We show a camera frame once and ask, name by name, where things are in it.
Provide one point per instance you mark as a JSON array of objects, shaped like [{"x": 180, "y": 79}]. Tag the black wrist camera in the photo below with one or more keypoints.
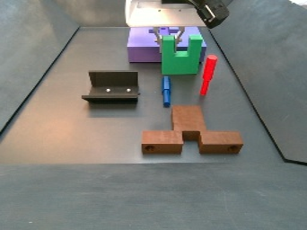
[{"x": 213, "y": 11}]

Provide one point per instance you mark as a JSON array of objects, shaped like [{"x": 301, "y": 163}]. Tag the purple board with slot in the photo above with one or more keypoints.
[{"x": 144, "y": 47}]

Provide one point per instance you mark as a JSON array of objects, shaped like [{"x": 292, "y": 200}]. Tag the blue cylindrical peg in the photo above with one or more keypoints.
[{"x": 166, "y": 91}]

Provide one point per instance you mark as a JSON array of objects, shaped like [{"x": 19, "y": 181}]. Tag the green U-shaped block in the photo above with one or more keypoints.
[{"x": 181, "y": 62}]

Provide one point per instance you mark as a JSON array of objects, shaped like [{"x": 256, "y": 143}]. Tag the black angle bracket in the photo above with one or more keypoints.
[{"x": 113, "y": 86}]

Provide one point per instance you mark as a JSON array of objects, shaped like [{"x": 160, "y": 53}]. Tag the red hexagonal peg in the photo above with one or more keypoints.
[{"x": 209, "y": 72}]

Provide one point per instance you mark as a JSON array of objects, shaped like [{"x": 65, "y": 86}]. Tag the brown T-shaped wooden block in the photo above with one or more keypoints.
[{"x": 189, "y": 127}]

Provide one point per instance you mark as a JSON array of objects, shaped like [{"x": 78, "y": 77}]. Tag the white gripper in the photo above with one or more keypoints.
[{"x": 152, "y": 13}]

